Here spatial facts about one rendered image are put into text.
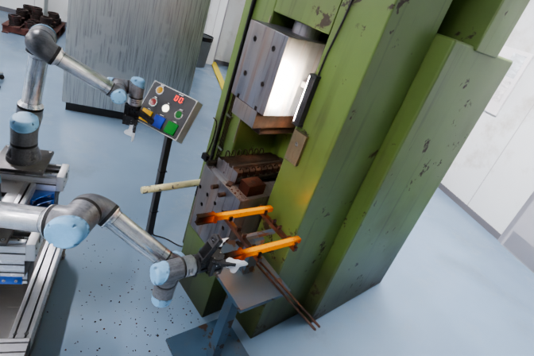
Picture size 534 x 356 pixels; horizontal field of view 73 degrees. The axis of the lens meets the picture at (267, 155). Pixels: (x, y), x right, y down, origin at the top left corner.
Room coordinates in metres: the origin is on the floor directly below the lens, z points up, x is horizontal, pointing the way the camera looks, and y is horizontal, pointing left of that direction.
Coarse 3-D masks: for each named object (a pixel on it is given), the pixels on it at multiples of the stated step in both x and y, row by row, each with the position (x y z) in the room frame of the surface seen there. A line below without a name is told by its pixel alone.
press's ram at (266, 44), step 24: (264, 24) 1.87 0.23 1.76; (264, 48) 1.81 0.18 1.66; (288, 48) 1.73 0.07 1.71; (312, 48) 1.85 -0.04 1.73; (240, 72) 1.89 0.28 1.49; (264, 72) 1.77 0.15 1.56; (288, 72) 1.77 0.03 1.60; (312, 72) 1.90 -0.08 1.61; (240, 96) 1.86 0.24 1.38; (264, 96) 1.74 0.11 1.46; (288, 96) 1.81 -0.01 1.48
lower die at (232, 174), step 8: (224, 160) 1.85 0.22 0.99; (232, 160) 1.88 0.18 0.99; (240, 160) 1.92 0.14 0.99; (248, 160) 1.95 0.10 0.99; (256, 160) 1.97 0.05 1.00; (224, 168) 1.83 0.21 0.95; (232, 168) 1.79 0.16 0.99; (256, 168) 1.87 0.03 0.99; (264, 168) 1.91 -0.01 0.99; (232, 176) 1.77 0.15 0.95; (240, 176) 1.77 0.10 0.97
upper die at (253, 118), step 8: (240, 104) 1.85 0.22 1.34; (232, 112) 1.88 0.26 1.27; (240, 112) 1.83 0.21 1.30; (248, 112) 1.79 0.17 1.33; (256, 112) 1.75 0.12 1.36; (248, 120) 1.78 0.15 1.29; (256, 120) 1.76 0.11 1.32; (264, 120) 1.80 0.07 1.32; (272, 120) 1.84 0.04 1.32; (280, 120) 1.89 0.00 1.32; (288, 120) 1.94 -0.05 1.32
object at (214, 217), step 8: (248, 208) 1.49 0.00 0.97; (256, 208) 1.51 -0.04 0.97; (264, 208) 1.53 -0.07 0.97; (272, 208) 1.56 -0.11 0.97; (200, 216) 1.29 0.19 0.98; (208, 216) 1.31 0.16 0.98; (216, 216) 1.33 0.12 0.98; (224, 216) 1.37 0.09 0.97; (240, 216) 1.43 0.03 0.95; (200, 224) 1.29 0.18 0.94
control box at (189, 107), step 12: (156, 84) 2.15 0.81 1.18; (156, 96) 2.11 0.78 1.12; (168, 96) 2.10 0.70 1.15; (180, 96) 2.09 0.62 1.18; (156, 108) 2.06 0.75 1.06; (180, 108) 2.05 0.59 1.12; (192, 108) 2.04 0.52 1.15; (168, 120) 2.01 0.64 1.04; (180, 120) 2.01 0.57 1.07; (192, 120) 2.06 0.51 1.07; (180, 132) 1.97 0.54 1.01
